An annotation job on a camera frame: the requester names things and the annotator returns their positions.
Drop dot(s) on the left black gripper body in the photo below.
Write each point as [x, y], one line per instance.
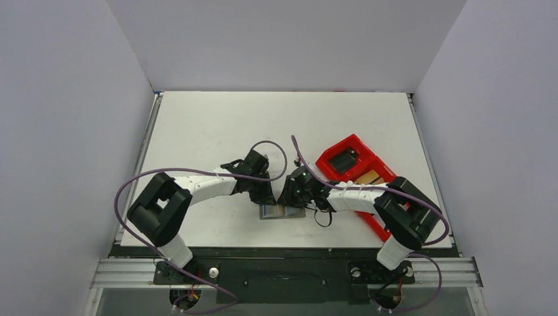
[259, 191]

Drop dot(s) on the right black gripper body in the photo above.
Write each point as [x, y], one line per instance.
[289, 197]

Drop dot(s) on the grey card holder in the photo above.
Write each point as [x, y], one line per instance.
[272, 212]

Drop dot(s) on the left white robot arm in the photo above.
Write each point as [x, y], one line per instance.
[161, 207]

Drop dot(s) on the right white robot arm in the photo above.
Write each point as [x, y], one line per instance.
[408, 214]

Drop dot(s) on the tan card in tray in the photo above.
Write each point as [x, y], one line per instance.
[371, 177]

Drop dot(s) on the black wallet in tray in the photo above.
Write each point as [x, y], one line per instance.
[344, 160]

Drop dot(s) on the red plastic tray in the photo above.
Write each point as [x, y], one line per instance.
[366, 161]

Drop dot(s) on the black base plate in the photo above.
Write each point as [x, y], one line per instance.
[284, 275]

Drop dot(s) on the aluminium frame rail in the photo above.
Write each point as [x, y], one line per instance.
[458, 272]

